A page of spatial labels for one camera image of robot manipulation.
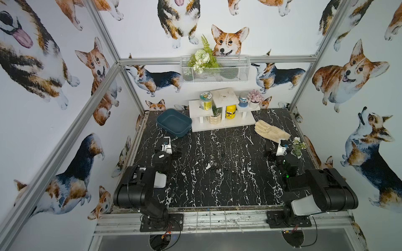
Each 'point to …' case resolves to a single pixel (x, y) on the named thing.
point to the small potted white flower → (297, 146)
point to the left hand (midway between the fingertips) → (169, 139)
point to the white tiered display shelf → (244, 116)
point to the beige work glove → (270, 132)
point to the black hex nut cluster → (215, 164)
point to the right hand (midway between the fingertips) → (279, 141)
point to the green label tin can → (206, 101)
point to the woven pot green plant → (215, 118)
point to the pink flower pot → (254, 98)
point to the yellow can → (230, 112)
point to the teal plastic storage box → (175, 122)
